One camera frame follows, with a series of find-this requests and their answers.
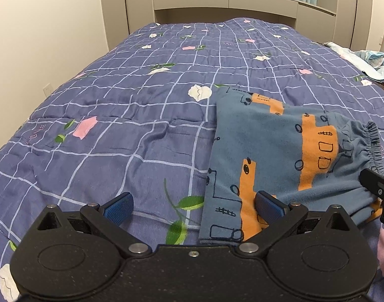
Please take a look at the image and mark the blue pants with orange print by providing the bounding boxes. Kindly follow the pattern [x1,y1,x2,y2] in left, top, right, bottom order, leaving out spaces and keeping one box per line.
[199,86,384,247]

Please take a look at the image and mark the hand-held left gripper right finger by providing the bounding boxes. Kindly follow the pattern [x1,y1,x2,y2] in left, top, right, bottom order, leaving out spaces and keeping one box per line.
[234,191,360,257]

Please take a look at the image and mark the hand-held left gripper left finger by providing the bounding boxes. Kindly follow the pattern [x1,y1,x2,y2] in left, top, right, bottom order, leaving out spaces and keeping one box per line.
[36,192,153,257]

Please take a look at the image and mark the beige headboard cabinet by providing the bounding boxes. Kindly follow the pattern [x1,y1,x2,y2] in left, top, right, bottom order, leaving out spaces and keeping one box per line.
[99,0,360,52]

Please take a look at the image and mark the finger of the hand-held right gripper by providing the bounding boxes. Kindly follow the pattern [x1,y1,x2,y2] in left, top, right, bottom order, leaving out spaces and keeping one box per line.
[359,168,384,225]

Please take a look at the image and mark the purple checked floral blanket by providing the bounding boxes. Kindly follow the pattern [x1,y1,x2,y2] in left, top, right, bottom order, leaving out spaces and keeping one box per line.
[0,17,384,302]

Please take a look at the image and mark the white and blue cloth pile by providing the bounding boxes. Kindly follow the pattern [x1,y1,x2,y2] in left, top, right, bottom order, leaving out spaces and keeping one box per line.
[323,41,384,85]

